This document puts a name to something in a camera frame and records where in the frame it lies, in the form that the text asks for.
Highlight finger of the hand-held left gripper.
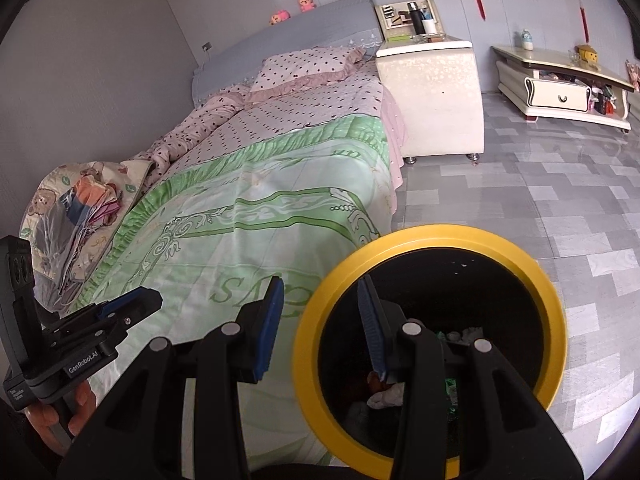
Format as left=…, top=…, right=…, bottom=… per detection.
left=100, top=310, right=151, bottom=343
left=97, top=286, right=164, bottom=321

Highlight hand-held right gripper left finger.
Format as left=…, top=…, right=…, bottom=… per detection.
left=57, top=276, right=286, bottom=480

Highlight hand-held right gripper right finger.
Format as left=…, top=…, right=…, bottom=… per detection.
left=357, top=276, right=585, bottom=480

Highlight yellow rimmed trash bin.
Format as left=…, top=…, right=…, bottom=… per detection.
left=291, top=226, right=568, bottom=480

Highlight person's left forearm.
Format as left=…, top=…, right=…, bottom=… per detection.
left=0, top=400, right=61, bottom=480

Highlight person's left hand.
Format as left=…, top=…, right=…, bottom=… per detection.
left=27, top=380, right=98, bottom=453

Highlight clear bag of clothes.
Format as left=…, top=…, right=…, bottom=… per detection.
left=30, top=177, right=123, bottom=281

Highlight green printed bedspread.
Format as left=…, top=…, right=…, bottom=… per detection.
left=62, top=115, right=396, bottom=461

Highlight bear printed quilt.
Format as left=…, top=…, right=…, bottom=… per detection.
left=19, top=160, right=156, bottom=306

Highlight rumpled pink polka dot quilt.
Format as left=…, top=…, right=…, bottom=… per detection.
left=120, top=82, right=266, bottom=191

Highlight flat pink polka dot sheet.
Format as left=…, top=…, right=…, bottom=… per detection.
left=165, top=57, right=406, bottom=206

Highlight white nightstand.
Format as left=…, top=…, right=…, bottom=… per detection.
left=375, top=35, right=486, bottom=163

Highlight pink polka dot pillow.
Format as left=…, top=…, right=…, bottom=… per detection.
left=247, top=46, right=366, bottom=106

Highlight white TV cabinet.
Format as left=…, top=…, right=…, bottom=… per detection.
left=491, top=45, right=636, bottom=133

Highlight black thermos bottle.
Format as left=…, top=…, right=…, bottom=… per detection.
left=407, top=2, right=426, bottom=37

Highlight small red and black items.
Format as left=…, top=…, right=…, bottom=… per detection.
left=590, top=85, right=623, bottom=116

